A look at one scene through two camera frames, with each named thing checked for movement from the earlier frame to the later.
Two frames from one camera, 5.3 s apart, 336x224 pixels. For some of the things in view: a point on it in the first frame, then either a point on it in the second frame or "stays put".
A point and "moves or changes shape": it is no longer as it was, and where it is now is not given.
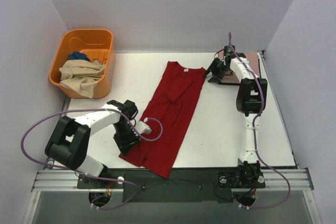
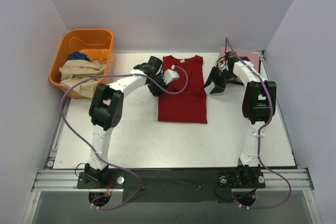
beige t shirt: [81, 76] stays put
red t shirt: [166, 114] moves or changes shape
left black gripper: [127, 142] → [156, 85]
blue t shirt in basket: [77, 55] stays put
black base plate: [182, 185] stays put
